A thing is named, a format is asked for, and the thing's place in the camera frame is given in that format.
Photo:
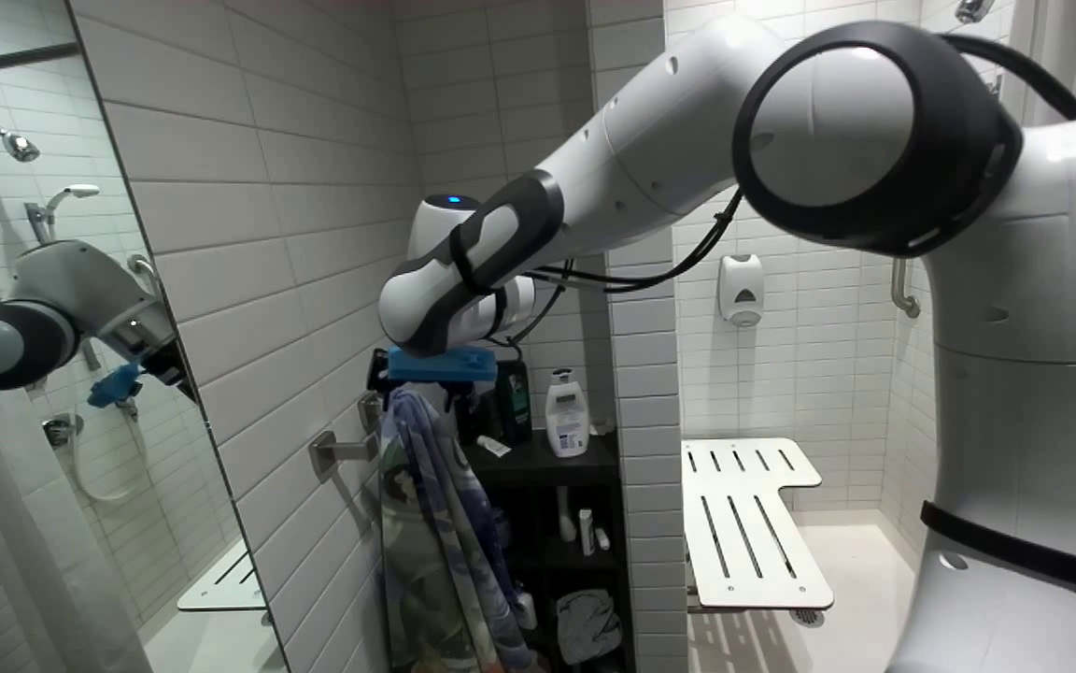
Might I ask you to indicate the chrome grab bar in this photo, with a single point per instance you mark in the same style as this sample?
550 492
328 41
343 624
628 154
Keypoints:
899 288

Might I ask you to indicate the white pump bottle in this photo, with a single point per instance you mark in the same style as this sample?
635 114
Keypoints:
566 415

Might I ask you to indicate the wall mirror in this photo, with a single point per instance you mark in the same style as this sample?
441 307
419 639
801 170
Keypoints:
116 532

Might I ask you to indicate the black shelf unit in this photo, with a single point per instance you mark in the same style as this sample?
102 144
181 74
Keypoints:
566 527

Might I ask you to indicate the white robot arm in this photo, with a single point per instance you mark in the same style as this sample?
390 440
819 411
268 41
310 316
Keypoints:
872 138

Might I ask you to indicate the dark green body wash bottle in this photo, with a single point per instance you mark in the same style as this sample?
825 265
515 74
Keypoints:
515 400

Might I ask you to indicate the white wall soap dispenser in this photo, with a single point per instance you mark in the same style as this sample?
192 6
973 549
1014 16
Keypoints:
741 288

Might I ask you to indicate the white slatted shower seat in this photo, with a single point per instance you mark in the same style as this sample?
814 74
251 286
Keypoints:
741 540

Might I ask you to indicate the chrome wall towel hook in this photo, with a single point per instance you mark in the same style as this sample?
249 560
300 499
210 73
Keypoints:
328 452

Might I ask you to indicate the colourful bath towel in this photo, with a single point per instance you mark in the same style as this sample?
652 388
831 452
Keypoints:
445 593

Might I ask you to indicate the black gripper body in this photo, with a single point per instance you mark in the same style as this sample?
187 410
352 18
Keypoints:
384 383

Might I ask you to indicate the grey folded cloth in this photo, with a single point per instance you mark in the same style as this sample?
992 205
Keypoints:
588 624

